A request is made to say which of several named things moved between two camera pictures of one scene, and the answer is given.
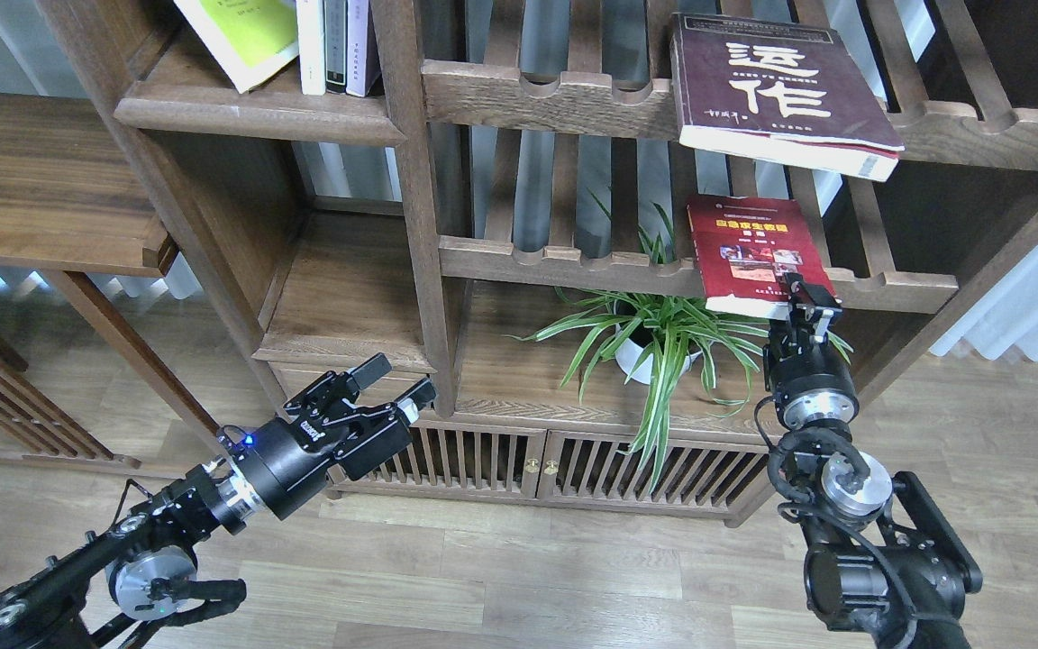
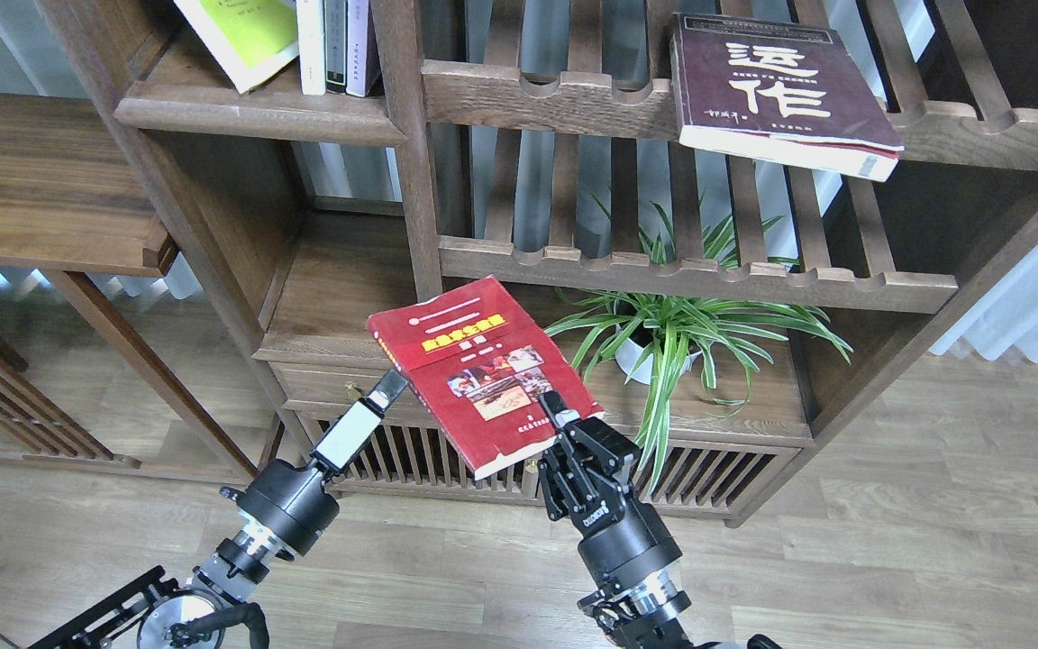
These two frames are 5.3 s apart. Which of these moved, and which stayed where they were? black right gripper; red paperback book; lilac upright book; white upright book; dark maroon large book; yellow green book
Moved: black right gripper; red paperback book
Stayed: white upright book; lilac upright book; dark maroon large book; yellow green book
